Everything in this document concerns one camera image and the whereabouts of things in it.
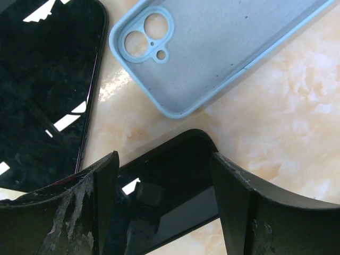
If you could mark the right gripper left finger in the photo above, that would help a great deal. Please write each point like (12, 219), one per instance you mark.
(70, 216)

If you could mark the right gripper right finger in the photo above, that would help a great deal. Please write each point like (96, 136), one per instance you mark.
(258, 217)

